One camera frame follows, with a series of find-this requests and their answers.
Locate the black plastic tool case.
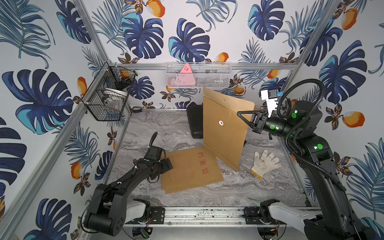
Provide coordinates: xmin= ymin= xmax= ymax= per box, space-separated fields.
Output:
xmin=187 ymin=104 xmax=204 ymax=139

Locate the black wire basket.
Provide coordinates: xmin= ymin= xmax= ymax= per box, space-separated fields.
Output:
xmin=81 ymin=63 xmax=138 ymax=122

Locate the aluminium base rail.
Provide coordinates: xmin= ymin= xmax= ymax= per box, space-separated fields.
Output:
xmin=80 ymin=205 xmax=325 ymax=228

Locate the brown file bag stack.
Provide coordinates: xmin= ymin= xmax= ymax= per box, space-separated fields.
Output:
xmin=161 ymin=147 xmax=224 ymax=194

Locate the pink triangular item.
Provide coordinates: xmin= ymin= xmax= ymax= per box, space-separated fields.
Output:
xmin=166 ymin=63 xmax=197 ymax=88

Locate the black round tape roll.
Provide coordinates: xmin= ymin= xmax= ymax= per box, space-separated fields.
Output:
xmin=132 ymin=106 xmax=143 ymax=113

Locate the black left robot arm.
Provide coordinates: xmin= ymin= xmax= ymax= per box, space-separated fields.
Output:
xmin=80 ymin=132 xmax=173 ymax=237

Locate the brown kraft file bag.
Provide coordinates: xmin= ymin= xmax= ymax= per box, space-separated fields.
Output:
xmin=203 ymin=88 xmax=255 ymax=172

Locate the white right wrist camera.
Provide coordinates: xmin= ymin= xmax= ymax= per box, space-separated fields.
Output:
xmin=261 ymin=89 xmax=284 ymax=118

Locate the clear wall shelf basket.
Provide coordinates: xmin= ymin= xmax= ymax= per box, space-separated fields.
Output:
xmin=165 ymin=63 xmax=232 ymax=89

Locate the white work glove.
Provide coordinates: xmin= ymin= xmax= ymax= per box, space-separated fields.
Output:
xmin=251 ymin=150 xmax=282 ymax=180

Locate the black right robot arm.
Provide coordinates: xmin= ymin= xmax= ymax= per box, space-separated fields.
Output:
xmin=237 ymin=79 xmax=375 ymax=240

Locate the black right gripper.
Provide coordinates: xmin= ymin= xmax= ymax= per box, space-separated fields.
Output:
xmin=238 ymin=109 xmax=301 ymax=143

